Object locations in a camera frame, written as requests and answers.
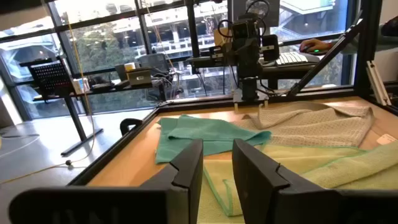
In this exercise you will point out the computer keyboard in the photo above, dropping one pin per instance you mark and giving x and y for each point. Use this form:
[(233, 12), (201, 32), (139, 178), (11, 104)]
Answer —
[(290, 58)]

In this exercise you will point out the black office desk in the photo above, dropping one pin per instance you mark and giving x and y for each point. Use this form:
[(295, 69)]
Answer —
[(105, 88)]

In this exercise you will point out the person's hand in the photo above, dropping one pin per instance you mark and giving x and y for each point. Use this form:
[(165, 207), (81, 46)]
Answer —
[(317, 44)]

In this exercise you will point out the black keyboard desk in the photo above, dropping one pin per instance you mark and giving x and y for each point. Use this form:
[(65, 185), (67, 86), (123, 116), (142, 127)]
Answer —
[(292, 73)]

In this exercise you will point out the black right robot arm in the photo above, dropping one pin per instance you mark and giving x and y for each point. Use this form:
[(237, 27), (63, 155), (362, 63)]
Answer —
[(248, 59)]

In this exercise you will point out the grey office chair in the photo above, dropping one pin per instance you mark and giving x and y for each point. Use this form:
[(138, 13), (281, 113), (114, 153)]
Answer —
[(154, 63)]

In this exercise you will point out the teal microfiber towel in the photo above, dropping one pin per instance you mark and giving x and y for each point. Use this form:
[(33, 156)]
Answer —
[(202, 137)]

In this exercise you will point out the black mounting bracket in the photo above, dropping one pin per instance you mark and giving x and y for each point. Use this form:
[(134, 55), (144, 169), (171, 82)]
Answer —
[(124, 124)]

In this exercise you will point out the black aluminium table frame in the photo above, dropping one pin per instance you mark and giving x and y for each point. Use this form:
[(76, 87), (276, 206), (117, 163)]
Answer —
[(109, 155)]

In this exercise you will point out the black computer mouse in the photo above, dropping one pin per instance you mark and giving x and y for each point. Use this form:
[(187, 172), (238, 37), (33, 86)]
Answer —
[(315, 51)]

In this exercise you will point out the cardboard box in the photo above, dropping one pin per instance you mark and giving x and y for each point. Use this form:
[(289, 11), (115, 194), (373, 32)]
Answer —
[(220, 37)]

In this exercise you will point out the person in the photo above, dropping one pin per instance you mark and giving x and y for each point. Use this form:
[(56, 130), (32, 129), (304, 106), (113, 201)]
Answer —
[(390, 28)]

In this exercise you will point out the white aluminium bar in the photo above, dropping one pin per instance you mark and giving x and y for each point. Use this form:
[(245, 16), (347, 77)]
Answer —
[(377, 84)]

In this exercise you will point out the yellow-green microfiber towel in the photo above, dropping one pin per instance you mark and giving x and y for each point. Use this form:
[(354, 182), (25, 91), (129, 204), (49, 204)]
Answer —
[(280, 161)]

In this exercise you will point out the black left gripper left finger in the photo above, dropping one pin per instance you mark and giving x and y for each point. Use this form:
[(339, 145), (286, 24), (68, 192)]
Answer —
[(183, 174)]

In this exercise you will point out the grey waffle-weave towel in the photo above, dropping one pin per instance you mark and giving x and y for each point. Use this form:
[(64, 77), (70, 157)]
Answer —
[(311, 127)]

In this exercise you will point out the black perforated standing desk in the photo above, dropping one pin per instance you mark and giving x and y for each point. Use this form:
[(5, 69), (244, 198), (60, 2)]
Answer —
[(49, 77)]

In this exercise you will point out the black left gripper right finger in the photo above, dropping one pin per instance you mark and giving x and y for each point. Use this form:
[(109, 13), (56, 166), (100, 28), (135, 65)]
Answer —
[(255, 186)]

